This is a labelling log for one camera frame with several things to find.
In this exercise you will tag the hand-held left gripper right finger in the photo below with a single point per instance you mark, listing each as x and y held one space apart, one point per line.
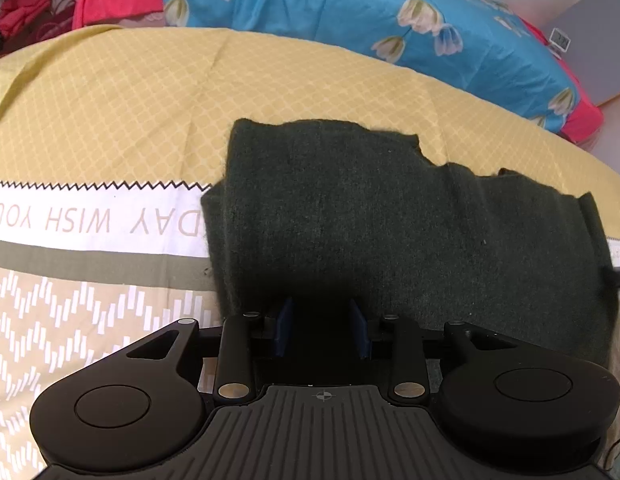
361 330

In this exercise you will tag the small white digital clock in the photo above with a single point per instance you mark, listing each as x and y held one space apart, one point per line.
559 41

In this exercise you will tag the yellow patterned bed sheet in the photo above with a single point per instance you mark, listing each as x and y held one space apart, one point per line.
115 125

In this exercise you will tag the grey board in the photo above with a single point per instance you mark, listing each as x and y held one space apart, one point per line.
599 45

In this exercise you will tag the red clothes pile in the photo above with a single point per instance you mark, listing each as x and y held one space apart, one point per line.
22 10

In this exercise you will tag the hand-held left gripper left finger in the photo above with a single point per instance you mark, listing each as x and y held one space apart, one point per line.
284 327

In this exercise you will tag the blue floral quilt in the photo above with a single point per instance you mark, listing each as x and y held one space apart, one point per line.
350 15

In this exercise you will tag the dark green knit sweater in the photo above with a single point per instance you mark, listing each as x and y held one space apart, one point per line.
389 240

